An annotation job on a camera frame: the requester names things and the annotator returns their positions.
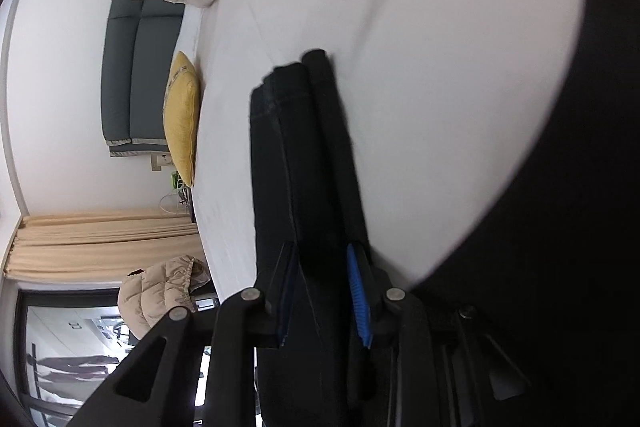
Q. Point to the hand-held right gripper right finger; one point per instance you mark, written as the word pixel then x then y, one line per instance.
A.
pixel 358 302

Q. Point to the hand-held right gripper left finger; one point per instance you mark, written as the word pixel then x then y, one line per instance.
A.
pixel 284 302

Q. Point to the black pants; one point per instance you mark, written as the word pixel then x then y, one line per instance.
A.
pixel 300 157

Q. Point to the beige puffer jacket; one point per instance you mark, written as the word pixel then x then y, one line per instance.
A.
pixel 155 292

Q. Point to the small green object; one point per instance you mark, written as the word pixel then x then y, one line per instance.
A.
pixel 174 180

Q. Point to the beige curtain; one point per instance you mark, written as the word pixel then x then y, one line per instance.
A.
pixel 100 242

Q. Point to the yellow pillow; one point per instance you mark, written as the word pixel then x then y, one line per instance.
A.
pixel 181 117

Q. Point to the dark framed window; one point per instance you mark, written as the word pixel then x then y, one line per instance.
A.
pixel 65 327

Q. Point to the white bed sheet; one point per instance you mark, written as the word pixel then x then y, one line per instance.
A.
pixel 425 57

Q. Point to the grey padded headboard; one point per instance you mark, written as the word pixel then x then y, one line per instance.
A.
pixel 125 72

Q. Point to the white wall socket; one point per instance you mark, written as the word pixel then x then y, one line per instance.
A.
pixel 160 163

